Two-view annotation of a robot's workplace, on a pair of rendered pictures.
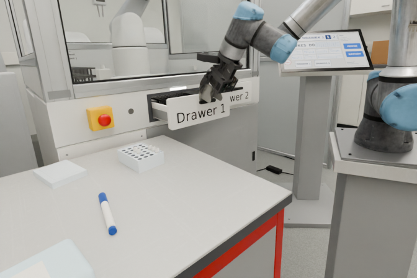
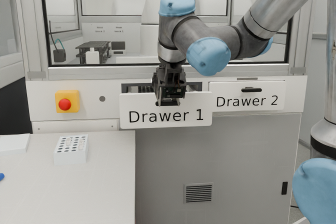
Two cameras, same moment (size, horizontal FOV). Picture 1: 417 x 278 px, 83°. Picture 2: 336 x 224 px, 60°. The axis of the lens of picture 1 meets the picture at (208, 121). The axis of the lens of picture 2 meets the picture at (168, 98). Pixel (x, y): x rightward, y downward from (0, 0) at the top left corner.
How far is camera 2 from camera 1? 0.50 m
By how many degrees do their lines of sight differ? 33
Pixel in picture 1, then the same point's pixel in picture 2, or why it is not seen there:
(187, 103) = (143, 102)
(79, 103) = (52, 85)
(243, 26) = (163, 24)
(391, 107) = (295, 188)
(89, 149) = (58, 128)
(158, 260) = not seen: outside the picture
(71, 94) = (46, 75)
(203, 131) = (196, 137)
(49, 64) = (30, 48)
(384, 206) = not seen: outside the picture
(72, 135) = (44, 112)
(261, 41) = (178, 45)
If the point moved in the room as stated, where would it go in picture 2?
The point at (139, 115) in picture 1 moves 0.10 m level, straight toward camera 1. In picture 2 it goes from (111, 104) to (97, 112)
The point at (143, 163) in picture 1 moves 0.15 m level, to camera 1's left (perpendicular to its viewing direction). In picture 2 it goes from (58, 157) to (27, 144)
